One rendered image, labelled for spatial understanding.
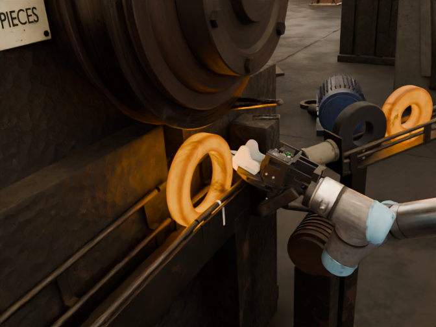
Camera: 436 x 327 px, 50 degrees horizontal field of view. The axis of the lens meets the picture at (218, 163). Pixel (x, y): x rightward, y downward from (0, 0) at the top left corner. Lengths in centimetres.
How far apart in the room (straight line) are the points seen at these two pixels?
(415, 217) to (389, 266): 98
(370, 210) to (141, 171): 43
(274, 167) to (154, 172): 23
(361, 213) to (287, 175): 16
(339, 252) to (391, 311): 82
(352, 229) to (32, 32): 64
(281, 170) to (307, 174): 6
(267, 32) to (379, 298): 122
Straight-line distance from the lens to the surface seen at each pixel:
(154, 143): 86
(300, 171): 93
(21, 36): 69
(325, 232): 116
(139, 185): 85
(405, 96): 131
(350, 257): 98
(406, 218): 101
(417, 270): 197
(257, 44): 78
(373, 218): 91
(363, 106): 122
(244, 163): 97
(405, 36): 354
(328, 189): 92
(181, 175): 82
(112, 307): 73
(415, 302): 183
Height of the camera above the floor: 117
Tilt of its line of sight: 25 degrees down
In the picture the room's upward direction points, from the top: 4 degrees counter-clockwise
